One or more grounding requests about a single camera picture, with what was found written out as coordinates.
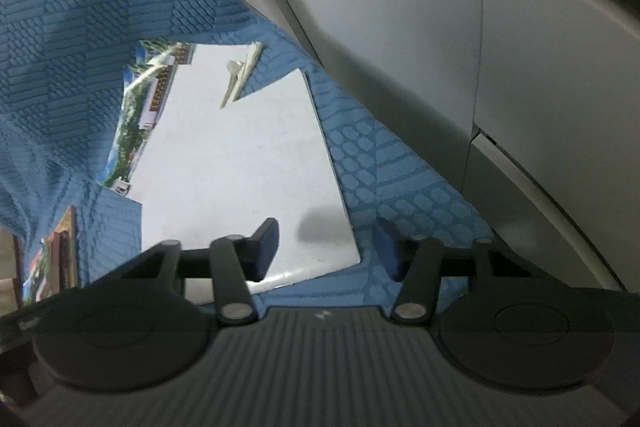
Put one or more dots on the brown and white book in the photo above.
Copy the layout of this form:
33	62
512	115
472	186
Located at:
72	252

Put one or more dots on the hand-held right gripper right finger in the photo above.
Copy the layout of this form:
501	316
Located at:
387	252

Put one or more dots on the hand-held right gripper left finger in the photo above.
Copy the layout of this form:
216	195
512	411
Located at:
265	252

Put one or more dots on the white cabinet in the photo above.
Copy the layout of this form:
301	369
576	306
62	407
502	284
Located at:
550	32

